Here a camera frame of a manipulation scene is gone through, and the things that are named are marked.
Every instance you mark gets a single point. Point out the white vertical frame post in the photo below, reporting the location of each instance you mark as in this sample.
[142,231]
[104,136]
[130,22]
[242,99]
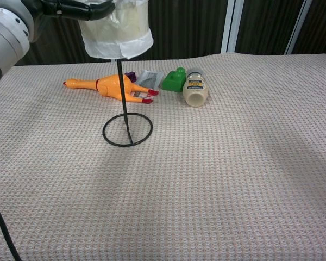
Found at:
[297,27]
[229,25]

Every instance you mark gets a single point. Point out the small purple object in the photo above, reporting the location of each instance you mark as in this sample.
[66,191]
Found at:
[131,76]

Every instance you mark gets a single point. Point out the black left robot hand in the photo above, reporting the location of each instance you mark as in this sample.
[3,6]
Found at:
[73,9]

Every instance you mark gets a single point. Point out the beige waffle-weave tablecloth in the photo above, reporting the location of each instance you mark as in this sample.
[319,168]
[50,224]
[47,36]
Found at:
[206,168]

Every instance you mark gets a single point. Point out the green plastic toy block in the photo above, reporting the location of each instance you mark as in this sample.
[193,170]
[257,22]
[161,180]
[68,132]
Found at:
[174,81]

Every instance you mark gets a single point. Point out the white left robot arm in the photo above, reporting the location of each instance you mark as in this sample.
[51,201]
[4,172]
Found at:
[5,35]

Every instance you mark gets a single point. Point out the yellow rubber chicken toy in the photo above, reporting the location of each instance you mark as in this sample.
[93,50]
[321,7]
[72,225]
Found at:
[111,85]

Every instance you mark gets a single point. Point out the mayonnaise jar with blue label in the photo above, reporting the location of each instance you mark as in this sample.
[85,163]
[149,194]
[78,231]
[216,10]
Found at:
[195,91]

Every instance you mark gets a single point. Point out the silver foil packet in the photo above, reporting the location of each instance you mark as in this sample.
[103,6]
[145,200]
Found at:
[150,79]

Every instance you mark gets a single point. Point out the small printed card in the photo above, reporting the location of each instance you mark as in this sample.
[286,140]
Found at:
[139,94]

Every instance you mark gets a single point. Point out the white paper towel roll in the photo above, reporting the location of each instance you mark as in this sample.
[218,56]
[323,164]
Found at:
[116,30]

